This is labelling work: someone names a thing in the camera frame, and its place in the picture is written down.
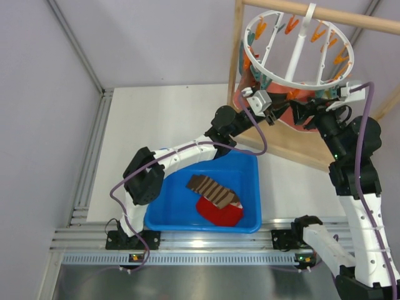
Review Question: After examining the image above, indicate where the white base board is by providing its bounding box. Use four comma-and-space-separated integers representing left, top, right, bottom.
95, 87, 344, 221

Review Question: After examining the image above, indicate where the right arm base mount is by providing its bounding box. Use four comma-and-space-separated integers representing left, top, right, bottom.
271, 229, 309, 252

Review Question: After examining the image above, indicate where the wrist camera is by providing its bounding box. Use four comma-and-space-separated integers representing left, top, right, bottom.
337, 80, 366, 103
241, 87, 272, 117

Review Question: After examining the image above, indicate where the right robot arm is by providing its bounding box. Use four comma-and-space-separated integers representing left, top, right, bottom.
290, 99, 399, 299

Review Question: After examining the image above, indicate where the salmon pink cloth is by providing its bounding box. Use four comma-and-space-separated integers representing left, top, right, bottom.
232, 41, 315, 132

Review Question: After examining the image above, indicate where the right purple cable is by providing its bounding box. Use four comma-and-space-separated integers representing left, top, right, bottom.
331, 81, 398, 282

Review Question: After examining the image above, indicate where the brown striped sock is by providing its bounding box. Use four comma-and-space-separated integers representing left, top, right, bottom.
186, 174, 242, 209

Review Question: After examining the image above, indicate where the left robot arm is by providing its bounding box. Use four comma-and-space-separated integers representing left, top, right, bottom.
107, 87, 289, 249

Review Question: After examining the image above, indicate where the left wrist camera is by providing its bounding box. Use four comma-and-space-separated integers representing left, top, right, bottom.
241, 87, 272, 117

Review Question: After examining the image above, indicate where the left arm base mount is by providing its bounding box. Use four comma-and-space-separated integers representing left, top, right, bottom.
105, 221, 161, 251

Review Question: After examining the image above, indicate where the blue plastic bin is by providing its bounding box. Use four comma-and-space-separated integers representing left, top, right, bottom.
144, 151, 262, 234

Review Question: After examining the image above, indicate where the aluminium rail frame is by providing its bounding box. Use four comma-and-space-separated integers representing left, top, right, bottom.
37, 0, 400, 300

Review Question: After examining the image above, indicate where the white round clip hanger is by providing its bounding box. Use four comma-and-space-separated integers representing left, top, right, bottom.
238, 3, 355, 94

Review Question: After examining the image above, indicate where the wooden hanger stand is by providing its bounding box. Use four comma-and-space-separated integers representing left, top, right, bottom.
227, 1, 399, 171

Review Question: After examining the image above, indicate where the red santa sock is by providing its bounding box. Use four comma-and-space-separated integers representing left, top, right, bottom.
196, 197, 244, 227

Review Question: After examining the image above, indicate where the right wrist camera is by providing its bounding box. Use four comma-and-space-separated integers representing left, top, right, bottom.
337, 80, 366, 103

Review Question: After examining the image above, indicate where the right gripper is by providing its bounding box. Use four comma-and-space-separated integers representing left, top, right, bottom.
289, 96, 347, 160

